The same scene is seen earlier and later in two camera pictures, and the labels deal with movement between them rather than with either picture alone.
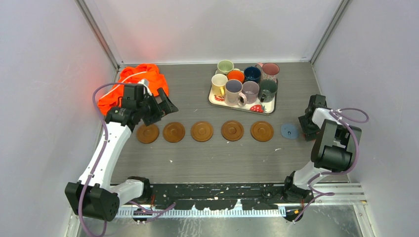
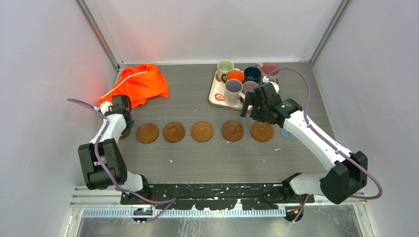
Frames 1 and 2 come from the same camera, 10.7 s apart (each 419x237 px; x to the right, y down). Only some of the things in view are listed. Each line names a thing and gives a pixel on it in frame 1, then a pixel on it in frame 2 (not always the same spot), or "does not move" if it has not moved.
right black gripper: x=310 y=135 to x=250 y=99
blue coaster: x=289 y=131 does not move
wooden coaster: x=174 y=132 does not move
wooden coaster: x=202 y=131 does not move
